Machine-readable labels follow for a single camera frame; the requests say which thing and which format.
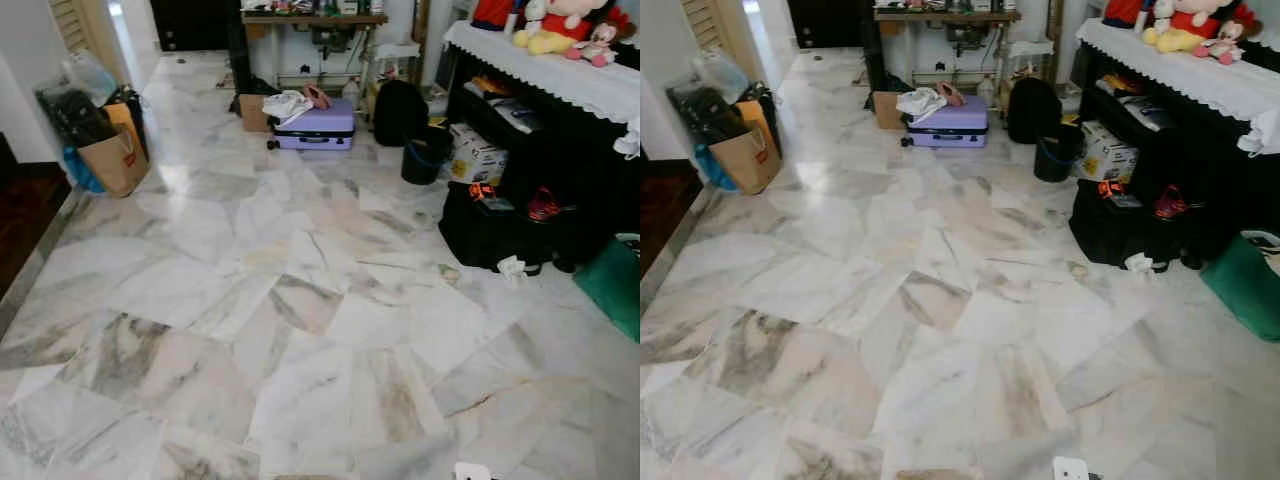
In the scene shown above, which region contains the green bag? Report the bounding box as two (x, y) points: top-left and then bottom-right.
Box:
(573, 233), (641, 343)
(1200, 230), (1280, 343)

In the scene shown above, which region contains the black shelf unit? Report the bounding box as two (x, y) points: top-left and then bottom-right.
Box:
(1075, 45), (1280, 263)
(445, 45), (641, 271)

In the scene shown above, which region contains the blue plastic bag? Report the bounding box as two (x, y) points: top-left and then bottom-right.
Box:
(62, 145), (106, 194)
(697, 145), (736, 191)

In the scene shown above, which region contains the red black shoe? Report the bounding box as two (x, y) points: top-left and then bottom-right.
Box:
(526, 186), (576, 223)
(1154, 184), (1201, 220)

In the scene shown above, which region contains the brown paper bag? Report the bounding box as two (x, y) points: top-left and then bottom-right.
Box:
(708, 120), (783, 196)
(78, 125), (151, 198)

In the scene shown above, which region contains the black fabric bag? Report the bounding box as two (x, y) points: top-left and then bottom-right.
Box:
(37, 85), (146, 151)
(667, 85), (776, 146)

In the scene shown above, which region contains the large black duffel bag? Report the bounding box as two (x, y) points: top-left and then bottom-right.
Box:
(438, 182), (591, 273)
(1068, 180), (1211, 271)

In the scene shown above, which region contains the orange black device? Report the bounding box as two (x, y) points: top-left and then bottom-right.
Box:
(1097, 179), (1144, 210)
(468, 182), (516, 213)

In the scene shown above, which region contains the white cardboard box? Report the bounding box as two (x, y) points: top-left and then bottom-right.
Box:
(1078, 120), (1139, 183)
(447, 123), (509, 186)

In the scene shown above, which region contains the white lace cloth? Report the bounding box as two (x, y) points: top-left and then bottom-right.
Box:
(444, 20), (641, 126)
(1076, 18), (1280, 126)

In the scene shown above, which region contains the clear plastic bag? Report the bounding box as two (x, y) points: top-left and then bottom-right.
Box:
(690, 48), (751, 104)
(62, 50), (119, 106)

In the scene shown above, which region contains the small plush doll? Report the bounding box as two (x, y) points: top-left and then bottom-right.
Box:
(1195, 18), (1263, 66)
(565, 20), (638, 68)

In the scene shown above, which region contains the yellow red plush toy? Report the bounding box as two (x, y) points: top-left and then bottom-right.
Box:
(1143, 0), (1246, 54)
(512, 0), (613, 56)

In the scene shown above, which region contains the wooden louvre door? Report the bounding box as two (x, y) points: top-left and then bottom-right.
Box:
(680, 0), (766, 86)
(48, 0), (133, 89)

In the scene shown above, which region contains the black bucket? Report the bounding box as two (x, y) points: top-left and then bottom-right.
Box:
(1033, 122), (1085, 183)
(401, 125), (454, 186)

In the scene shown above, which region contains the black backpack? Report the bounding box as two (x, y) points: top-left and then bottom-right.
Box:
(373, 79), (431, 148)
(1006, 77), (1064, 145)

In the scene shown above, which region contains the brown cardboard box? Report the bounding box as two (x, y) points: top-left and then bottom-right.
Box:
(872, 91), (906, 131)
(238, 94), (273, 133)

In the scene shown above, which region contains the black door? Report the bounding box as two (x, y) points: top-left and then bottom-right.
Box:
(787, 0), (873, 49)
(150, 0), (241, 53)

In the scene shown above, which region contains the purple suitcase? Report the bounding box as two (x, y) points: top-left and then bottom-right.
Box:
(268, 97), (357, 153)
(902, 95), (991, 150)

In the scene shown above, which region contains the wooden table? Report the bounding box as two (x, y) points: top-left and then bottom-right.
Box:
(240, 10), (389, 96)
(873, 8), (1021, 91)

